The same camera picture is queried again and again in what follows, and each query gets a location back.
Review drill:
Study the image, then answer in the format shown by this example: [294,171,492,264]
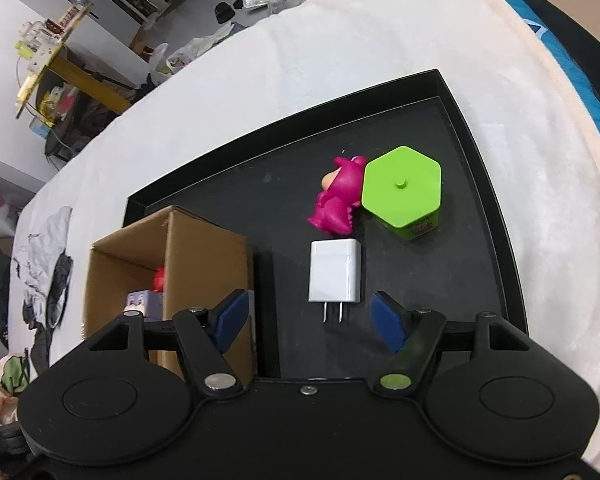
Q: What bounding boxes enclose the black tray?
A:
[122,68,530,381]

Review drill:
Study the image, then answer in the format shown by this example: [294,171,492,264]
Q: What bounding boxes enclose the white plastic bag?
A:
[166,25,231,73]

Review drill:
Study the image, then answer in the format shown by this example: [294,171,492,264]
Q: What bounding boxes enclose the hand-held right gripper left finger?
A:
[82,288,251,398]

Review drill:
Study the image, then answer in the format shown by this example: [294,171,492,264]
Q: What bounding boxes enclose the white charger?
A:
[307,239,362,325]

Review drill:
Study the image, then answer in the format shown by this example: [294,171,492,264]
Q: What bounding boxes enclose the white blanket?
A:
[7,0,600,396]

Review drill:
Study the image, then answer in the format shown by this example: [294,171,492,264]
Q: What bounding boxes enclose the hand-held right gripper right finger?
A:
[370,290,536,401]

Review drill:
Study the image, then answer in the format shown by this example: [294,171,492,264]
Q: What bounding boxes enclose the brown cardboard box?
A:
[82,205,257,381]

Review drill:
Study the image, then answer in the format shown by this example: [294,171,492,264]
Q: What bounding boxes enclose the grey and black clothing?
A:
[10,206,76,376]

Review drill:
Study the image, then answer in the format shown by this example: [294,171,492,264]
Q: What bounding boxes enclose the pink toy figurine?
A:
[307,155,368,235]

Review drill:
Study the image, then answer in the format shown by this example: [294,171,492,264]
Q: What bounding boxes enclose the white cube toy with face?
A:
[124,291,167,322]

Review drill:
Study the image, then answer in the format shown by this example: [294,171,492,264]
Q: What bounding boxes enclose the yellow table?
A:
[14,5,133,121]

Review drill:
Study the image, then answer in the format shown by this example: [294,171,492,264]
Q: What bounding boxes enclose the green hexagonal box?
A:
[361,145,443,241]

